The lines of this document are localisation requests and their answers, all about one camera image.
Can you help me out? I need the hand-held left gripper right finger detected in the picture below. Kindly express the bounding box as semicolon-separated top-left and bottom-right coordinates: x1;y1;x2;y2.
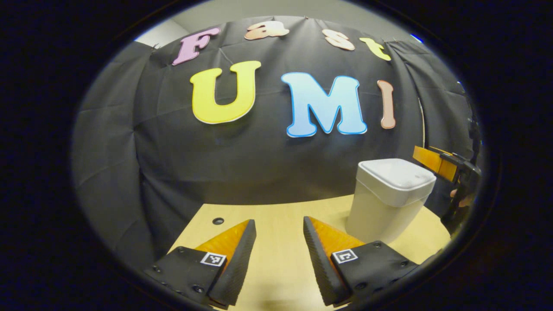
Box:
302;216;419;307

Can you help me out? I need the white desktop garbage bin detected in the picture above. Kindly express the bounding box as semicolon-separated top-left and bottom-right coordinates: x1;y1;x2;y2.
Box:
346;158;437;244

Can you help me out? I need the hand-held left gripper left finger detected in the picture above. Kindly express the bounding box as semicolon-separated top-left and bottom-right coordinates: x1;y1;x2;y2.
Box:
145;219;257;310

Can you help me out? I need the black backdrop cloth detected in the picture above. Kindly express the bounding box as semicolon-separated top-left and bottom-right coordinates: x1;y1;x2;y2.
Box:
71;16;476;260

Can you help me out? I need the wooden desktop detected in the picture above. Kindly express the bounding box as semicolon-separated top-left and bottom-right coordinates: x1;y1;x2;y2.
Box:
168;194;451;311

